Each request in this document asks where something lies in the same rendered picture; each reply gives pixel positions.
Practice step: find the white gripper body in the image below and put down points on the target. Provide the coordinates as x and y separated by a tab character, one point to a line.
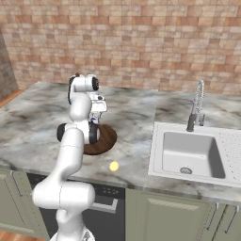
99	107

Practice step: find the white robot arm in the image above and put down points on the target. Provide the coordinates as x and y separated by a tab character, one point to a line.
71	157

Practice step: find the dark wooden bowl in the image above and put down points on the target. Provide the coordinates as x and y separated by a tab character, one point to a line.
105	138

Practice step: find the white sink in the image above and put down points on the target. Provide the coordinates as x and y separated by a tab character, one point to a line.
188	150

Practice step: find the yellow-orange egg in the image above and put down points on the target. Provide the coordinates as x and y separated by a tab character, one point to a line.
114	166

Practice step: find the silver spring tap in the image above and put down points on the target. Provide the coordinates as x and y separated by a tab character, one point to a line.
197	100

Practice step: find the black dishwasher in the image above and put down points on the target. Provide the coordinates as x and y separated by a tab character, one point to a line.
106	222

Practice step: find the grey-green cupboard door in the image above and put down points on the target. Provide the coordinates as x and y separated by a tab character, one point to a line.
166	219
232	229
12	207

